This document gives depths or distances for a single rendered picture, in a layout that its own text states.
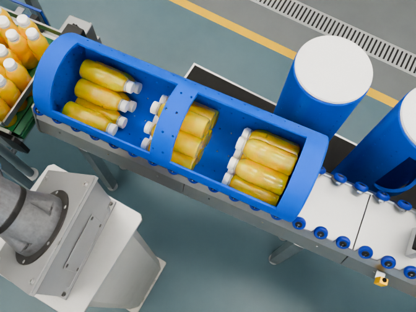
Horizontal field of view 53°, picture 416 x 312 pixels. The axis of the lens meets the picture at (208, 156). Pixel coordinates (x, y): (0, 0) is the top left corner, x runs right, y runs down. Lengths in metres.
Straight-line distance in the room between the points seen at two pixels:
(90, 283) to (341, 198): 0.85
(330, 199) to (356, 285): 1.03
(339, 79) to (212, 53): 1.37
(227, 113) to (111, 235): 0.55
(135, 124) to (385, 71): 1.90
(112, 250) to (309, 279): 1.41
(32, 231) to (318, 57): 1.10
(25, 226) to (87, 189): 0.15
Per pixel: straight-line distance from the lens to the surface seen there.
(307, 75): 1.54
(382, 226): 1.54
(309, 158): 1.18
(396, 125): 1.59
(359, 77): 1.59
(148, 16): 2.97
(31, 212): 1.00
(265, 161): 1.24
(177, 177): 1.45
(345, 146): 2.46
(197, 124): 1.25
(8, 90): 1.58
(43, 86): 1.36
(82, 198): 0.98
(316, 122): 1.64
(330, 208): 1.49
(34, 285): 0.98
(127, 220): 1.20
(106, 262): 1.19
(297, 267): 2.38
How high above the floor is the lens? 2.31
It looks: 70 degrees down
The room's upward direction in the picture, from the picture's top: 4 degrees clockwise
